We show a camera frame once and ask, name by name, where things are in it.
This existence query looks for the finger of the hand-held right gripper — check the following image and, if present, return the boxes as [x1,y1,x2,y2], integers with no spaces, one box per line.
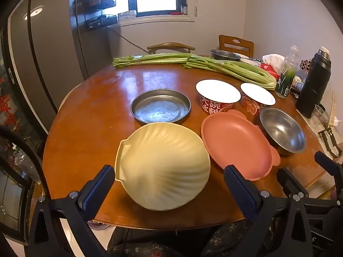
[314,151,343,190]
[276,167,308,199]

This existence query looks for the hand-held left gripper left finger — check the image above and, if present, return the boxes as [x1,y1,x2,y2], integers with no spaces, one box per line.
[28,164,116,257]

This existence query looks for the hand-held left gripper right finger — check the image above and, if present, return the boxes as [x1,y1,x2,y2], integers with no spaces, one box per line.
[223,164,314,257]

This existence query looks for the steel bowl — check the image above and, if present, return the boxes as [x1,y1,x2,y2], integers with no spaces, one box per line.
[259,107,307,156]

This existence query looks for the cream shell-shaped plate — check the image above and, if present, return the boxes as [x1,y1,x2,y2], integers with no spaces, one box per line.
[115,122,211,211]

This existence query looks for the large red paper bowl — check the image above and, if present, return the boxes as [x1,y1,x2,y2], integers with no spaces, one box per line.
[196,79,241,112]

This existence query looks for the round metal pan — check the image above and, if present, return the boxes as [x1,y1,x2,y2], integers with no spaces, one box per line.
[130,89,192,125]

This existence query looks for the black metal stand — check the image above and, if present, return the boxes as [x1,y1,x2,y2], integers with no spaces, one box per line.
[318,127,342,158]

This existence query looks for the clear drinking glass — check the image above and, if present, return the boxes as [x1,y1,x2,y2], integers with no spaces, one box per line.
[308,104,326,131]

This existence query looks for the person's legs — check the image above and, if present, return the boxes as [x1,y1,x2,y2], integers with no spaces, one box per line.
[107,218,258,257]

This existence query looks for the black thermos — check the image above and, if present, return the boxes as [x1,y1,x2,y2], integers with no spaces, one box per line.
[295,47,332,119]

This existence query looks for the green labelled bottle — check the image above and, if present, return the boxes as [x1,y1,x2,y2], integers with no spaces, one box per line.
[275,68,295,98]

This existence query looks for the small red paper bowl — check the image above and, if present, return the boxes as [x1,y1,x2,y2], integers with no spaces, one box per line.
[240,82,276,115]

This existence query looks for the thick celery bunch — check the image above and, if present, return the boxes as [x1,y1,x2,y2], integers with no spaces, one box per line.
[183,56,277,91]

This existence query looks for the glass door with red decals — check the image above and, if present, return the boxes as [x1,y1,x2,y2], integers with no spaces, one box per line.
[0,27,49,236]

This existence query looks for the white plate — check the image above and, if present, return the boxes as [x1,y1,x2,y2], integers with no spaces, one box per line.
[236,55,258,65]

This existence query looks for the small dark metal bowl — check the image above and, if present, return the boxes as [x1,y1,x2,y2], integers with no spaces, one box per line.
[210,49,242,61]

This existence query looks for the grey refrigerator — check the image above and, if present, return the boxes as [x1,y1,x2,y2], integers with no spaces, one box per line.
[8,0,113,134]

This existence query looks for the long celery bunch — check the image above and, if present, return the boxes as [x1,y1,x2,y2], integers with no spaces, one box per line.
[112,53,212,68]

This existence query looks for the wooden chair with cutout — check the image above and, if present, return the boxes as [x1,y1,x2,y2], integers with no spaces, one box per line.
[219,35,254,58]

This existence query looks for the curved-back wooden chair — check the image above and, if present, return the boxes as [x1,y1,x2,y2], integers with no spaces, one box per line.
[147,42,196,55]

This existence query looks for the white box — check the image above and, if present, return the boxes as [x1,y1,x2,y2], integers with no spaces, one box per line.
[117,10,137,21]

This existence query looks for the black wall cable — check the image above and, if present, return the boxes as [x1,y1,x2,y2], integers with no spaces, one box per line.
[107,26,151,54]

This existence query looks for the black wire shelf rack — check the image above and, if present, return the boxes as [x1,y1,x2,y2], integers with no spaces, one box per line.
[74,0,118,31]

